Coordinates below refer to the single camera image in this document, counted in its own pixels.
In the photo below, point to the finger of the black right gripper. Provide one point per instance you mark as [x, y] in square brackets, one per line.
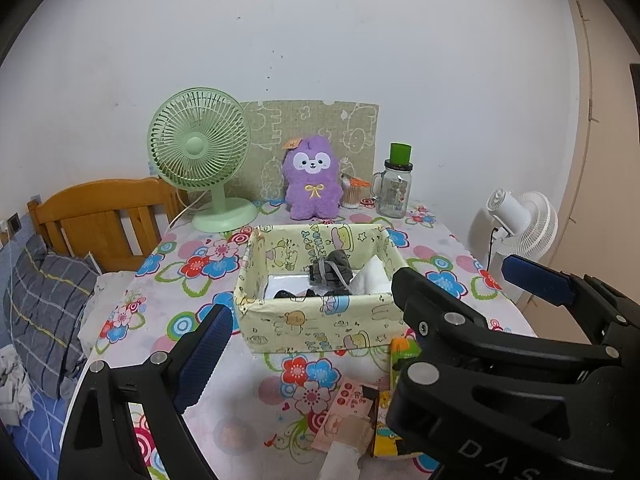
[594, 304]
[470, 324]

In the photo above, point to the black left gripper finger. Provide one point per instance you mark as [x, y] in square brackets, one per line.
[99, 441]

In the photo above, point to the white cloth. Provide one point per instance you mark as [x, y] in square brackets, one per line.
[371, 279]

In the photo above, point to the pink wet wipes pack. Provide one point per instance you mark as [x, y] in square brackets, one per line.
[352, 399]

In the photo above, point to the grey sock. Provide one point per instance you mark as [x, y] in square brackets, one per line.
[330, 275]

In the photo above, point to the green orange tissue pack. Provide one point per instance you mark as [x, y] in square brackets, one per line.
[402, 350]

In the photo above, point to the yellow cartoon packet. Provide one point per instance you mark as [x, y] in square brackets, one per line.
[386, 444]

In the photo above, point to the white standing fan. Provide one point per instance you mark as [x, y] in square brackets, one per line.
[528, 223]

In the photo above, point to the glass jar green lid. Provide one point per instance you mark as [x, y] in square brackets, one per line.
[391, 186]

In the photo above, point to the grey plaid pillow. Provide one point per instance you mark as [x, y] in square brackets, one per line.
[43, 305]

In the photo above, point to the toothpick holder with carrot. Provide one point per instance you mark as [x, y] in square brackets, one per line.
[354, 190]

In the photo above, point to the yellow cartoon fabric box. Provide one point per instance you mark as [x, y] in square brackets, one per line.
[278, 257]

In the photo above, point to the purple plush toy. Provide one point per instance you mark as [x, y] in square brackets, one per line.
[311, 172]

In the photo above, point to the beige cartoon board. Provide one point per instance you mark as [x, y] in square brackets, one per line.
[349, 126]

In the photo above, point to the green desk fan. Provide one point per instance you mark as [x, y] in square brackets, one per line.
[198, 140]

